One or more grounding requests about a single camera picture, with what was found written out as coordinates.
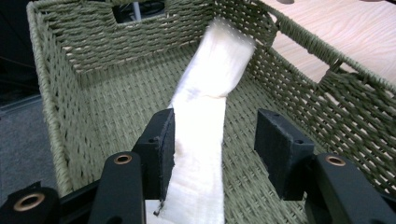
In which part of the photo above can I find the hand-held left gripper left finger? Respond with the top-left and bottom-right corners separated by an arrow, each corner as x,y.
132,107 -> 177,202

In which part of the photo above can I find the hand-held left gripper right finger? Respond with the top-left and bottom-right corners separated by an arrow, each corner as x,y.
253,107 -> 316,202

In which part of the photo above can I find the white cloth with brown print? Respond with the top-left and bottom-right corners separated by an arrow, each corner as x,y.
145,17 -> 257,224

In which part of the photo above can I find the green woven basket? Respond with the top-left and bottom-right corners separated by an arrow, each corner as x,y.
26,0 -> 396,224

